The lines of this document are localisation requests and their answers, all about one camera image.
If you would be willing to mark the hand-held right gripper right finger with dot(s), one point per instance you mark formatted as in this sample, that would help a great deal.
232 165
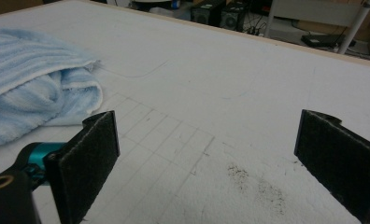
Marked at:
338 155

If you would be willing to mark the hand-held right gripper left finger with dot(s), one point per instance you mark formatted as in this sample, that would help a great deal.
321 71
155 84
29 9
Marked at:
86 161

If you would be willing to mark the light blue striped towel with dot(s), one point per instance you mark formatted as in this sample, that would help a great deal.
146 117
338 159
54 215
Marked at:
24 77

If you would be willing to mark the light wooden table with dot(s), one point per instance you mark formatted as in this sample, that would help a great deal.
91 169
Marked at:
360 60

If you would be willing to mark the black flat device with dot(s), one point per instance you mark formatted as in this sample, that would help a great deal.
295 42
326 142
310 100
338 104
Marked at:
323 40

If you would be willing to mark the white desk leg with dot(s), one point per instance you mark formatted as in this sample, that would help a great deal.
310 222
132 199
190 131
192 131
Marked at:
356 28
268 21

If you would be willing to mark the white foam mat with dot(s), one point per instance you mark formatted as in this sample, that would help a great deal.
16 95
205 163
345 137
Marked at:
220 77

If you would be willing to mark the black computer tower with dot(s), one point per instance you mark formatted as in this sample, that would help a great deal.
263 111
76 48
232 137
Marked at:
234 17
205 14

